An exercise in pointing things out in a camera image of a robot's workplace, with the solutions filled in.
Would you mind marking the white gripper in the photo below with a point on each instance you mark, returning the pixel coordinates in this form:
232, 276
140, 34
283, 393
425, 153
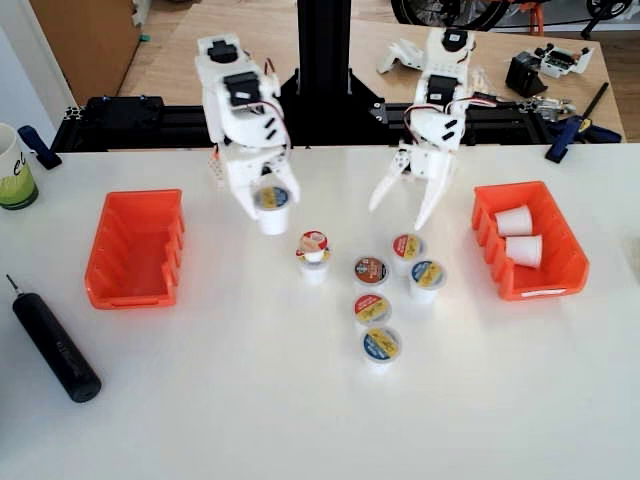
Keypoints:
246, 170
429, 164

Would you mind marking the blue lid coffee pod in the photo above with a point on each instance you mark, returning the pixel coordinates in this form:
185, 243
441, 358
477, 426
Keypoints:
272, 197
381, 344
314, 275
426, 273

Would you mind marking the red lid coffee pod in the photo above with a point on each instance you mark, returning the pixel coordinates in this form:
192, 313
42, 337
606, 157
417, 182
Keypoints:
514, 222
407, 246
371, 307
525, 250

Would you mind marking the coffee pod with peeled lid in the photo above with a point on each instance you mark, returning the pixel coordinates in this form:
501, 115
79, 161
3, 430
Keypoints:
314, 242

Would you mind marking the brown lid coffee pod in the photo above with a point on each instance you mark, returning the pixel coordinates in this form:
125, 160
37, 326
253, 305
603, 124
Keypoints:
371, 270

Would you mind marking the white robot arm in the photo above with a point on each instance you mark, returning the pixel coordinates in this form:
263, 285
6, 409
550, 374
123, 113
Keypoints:
435, 60
210, 75

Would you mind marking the clear bag of small parts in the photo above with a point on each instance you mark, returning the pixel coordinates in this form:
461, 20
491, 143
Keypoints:
481, 77

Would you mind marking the white printed plastic part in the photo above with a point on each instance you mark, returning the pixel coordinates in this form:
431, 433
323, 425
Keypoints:
400, 52

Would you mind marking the black printed plastic part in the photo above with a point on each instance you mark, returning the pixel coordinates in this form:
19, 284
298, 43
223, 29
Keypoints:
525, 75

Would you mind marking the orange plastic storage bin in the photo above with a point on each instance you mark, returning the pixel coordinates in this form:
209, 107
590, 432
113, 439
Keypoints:
135, 250
550, 280

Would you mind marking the metal hand tools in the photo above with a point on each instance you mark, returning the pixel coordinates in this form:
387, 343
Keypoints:
550, 107

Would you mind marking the blue black bar clamp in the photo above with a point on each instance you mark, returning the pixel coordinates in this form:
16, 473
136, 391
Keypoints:
562, 137

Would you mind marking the black bicycle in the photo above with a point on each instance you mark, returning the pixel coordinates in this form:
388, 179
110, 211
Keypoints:
425, 15

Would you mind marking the orange stand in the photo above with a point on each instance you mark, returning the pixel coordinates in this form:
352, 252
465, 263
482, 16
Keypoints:
537, 17

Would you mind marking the white crumpled sheet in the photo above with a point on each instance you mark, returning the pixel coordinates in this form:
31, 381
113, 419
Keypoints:
140, 10

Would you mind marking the brown wooden cabinet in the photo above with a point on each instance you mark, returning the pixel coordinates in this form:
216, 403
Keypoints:
85, 45

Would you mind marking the white and green mug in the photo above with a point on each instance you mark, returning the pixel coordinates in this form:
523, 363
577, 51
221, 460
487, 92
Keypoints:
15, 185

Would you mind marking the black electric screwdriver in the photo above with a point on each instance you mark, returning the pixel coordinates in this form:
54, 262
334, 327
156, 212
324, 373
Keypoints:
55, 345

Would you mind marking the black aluminium frame rail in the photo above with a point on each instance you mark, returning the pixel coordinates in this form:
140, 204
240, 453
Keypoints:
175, 125

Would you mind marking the black aluminium frame post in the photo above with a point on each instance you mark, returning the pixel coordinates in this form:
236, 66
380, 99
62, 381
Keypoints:
337, 30

